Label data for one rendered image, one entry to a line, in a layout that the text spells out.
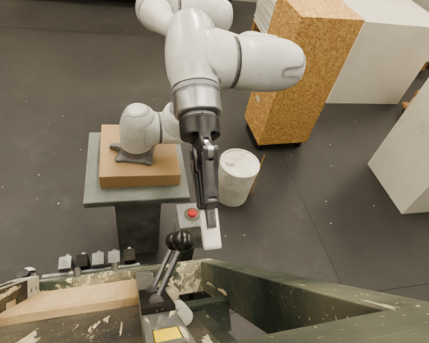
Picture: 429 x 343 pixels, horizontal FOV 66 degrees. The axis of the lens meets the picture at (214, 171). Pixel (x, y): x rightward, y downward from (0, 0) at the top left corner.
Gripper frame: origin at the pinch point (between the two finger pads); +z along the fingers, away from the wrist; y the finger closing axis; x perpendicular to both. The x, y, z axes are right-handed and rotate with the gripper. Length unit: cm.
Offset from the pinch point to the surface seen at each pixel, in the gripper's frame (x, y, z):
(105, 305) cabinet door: 20.1, 28.2, 14.4
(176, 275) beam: -2, 69, 15
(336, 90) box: -221, 244, -142
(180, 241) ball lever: 5.6, -1.7, 1.6
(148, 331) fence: 12.1, -12.9, 11.5
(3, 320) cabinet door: 41, 28, 14
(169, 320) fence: 9.1, -9.4, 11.5
